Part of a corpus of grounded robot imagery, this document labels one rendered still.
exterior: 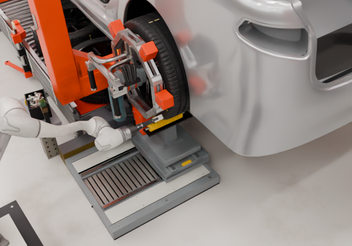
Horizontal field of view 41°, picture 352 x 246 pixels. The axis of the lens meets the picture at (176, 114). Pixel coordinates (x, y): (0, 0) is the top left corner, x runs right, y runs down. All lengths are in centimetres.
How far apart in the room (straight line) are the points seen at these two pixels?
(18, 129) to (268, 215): 168
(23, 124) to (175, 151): 119
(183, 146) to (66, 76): 93
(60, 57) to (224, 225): 152
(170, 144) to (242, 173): 56
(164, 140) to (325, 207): 117
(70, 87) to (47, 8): 59
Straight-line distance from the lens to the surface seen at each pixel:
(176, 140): 335
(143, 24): 279
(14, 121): 250
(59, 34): 310
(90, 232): 321
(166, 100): 266
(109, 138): 277
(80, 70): 329
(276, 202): 328
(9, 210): 309
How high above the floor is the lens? 251
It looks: 39 degrees down
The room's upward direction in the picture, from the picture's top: 5 degrees counter-clockwise
